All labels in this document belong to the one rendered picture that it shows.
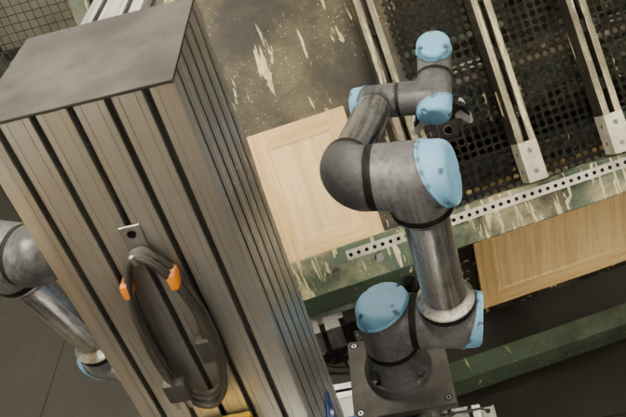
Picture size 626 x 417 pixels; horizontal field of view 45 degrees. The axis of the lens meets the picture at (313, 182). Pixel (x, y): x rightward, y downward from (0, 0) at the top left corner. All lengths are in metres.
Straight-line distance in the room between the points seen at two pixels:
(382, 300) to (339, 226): 0.76
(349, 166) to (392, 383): 0.59
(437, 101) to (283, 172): 0.83
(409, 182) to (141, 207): 0.47
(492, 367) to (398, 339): 1.28
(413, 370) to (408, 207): 0.51
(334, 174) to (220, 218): 0.36
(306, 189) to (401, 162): 1.10
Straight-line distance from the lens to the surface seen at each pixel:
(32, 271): 1.41
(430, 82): 1.61
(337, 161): 1.26
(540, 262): 2.88
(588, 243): 2.92
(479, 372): 2.81
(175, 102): 0.86
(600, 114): 2.46
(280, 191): 2.29
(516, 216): 2.37
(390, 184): 1.22
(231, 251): 0.98
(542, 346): 2.87
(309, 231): 2.30
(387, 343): 1.58
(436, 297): 1.46
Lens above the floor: 2.37
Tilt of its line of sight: 35 degrees down
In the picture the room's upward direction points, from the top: 17 degrees counter-clockwise
